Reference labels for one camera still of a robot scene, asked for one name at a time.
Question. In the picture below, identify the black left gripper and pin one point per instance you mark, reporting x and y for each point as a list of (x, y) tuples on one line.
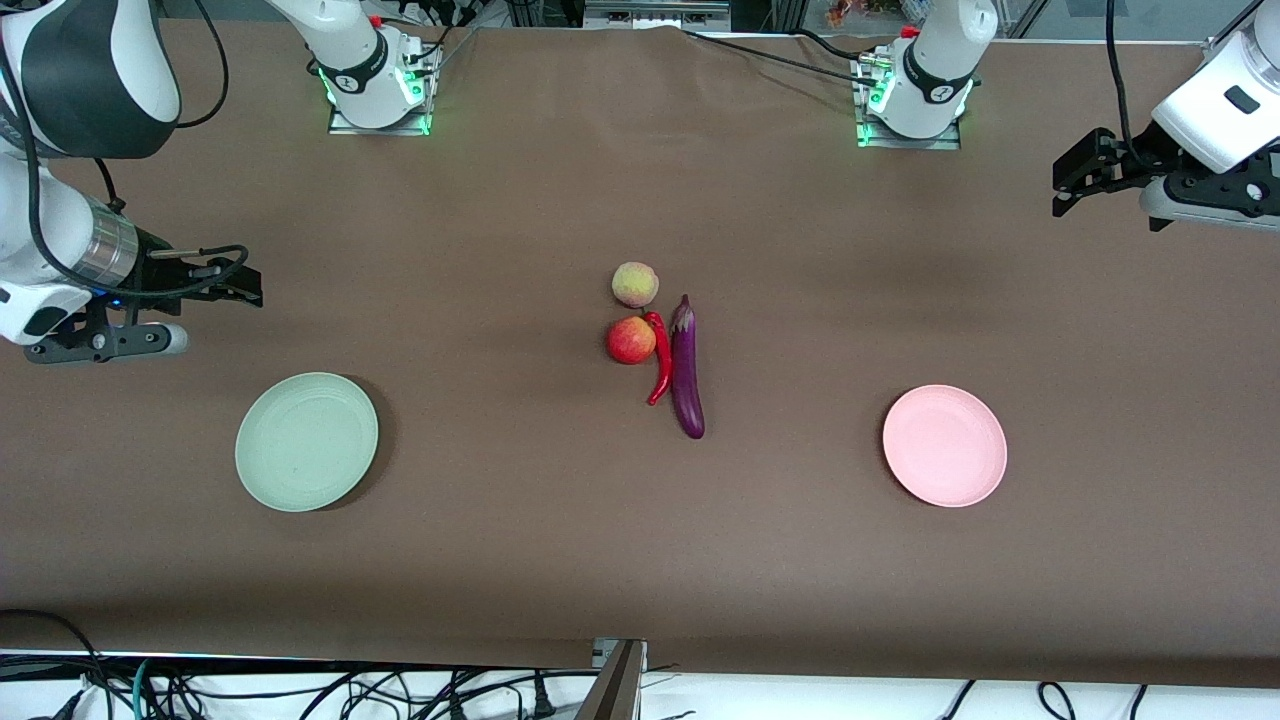
[(1128, 160)]

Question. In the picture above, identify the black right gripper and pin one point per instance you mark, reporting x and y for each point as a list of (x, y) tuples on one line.
[(163, 268)]

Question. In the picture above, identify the red apple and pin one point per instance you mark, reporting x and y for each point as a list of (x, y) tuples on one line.
[(630, 342)]

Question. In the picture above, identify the yellow-pink peach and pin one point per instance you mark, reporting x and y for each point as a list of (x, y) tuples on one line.
[(635, 285)]

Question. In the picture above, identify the red chili pepper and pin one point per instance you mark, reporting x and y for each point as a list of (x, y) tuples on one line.
[(662, 370)]

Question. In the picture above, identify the purple eggplant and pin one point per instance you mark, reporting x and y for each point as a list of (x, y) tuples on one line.
[(687, 380)]

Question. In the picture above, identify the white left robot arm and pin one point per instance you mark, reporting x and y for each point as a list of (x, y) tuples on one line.
[(940, 60)]

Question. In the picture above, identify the green round plate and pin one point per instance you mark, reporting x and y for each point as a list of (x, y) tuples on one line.
[(300, 470)]

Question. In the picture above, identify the brown table cloth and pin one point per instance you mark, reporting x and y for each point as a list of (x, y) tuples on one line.
[(500, 200)]

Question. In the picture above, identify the colourful toy pile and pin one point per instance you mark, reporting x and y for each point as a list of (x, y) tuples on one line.
[(860, 12)]

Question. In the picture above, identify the pink round plate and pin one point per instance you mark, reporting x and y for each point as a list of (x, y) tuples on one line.
[(950, 450)]

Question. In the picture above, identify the silver aluminium corner rail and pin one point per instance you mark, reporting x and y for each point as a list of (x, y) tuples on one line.
[(1225, 45)]

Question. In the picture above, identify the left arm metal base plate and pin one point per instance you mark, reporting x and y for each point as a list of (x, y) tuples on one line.
[(910, 143)]

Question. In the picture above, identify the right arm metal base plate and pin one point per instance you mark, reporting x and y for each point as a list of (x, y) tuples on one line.
[(380, 130)]

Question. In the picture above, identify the white metal bracket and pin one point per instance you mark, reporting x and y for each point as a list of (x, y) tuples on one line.
[(600, 652)]

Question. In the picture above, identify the grey metal post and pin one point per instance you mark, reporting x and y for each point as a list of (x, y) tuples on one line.
[(615, 690)]

